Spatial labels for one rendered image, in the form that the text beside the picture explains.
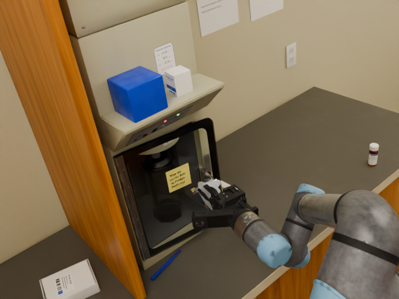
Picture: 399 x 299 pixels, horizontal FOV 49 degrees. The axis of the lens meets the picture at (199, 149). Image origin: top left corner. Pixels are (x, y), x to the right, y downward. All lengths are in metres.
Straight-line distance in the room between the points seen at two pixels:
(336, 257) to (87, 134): 0.59
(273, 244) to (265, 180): 0.69
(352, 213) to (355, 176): 0.96
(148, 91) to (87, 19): 0.21
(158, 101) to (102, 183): 0.24
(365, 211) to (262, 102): 1.45
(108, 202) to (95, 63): 0.34
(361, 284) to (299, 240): 0.41
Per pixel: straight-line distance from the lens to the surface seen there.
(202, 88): 1.17
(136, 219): 1.31
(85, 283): 1.45
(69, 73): 0.96
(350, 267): 0.78
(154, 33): 1.15
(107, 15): 1.08
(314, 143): 1.95
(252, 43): 2.03
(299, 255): 1.18
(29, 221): 1.70
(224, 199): 1.20
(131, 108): 1.03
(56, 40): 0.93
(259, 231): 1.10
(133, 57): 1.13
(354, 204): 0.82
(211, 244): 1.50
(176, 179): 1.30
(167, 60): 1.19
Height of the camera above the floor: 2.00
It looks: 33 degrees down
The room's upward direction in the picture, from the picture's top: 9 degrees counter-clockwise
